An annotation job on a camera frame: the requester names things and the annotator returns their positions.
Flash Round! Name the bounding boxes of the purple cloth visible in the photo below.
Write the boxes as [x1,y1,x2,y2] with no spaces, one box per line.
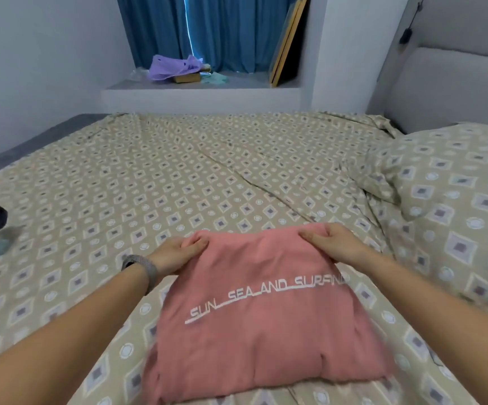
[148,53,207,83]

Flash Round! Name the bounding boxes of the leaning wooden picture frames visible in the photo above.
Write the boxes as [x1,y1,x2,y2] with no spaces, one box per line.
[268,0,311,88]

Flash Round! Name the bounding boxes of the person's right forearm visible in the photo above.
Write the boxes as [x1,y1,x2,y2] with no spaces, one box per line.
[357,249,488,405]

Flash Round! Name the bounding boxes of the grey upholstered headboard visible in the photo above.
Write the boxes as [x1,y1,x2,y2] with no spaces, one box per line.
[369,0,488,138]

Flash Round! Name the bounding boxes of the grey band wristwatch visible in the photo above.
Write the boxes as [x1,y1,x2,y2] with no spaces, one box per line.
[121,254,161,296]

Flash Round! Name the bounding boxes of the black cable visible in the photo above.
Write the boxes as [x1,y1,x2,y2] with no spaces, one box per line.
[398,0,426,46]

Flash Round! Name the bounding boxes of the blue curtain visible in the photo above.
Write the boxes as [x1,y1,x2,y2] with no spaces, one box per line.
[116,0,300,74]

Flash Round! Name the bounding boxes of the person's left hand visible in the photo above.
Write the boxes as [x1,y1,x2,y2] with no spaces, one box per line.
[145,232,211,279]

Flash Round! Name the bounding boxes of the person's right hand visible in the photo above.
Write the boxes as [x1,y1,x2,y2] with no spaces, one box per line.
[298,222,373,268]

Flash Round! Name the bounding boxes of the patterned beige pillow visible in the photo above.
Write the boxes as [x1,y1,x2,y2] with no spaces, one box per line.
[349,122,488,321]

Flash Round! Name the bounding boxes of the person's left forearm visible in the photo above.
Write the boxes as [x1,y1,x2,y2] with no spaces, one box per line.
[0,265,150,405]

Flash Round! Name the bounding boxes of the bed with patterned beige sheet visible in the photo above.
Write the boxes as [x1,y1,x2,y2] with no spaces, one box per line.
[0,0,488,405]

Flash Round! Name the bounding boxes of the pink shirt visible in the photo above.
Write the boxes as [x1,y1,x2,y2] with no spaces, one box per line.
[141,223,396,405]

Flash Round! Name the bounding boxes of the teal small item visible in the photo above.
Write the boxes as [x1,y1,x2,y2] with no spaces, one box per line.
[198,71,230,87]

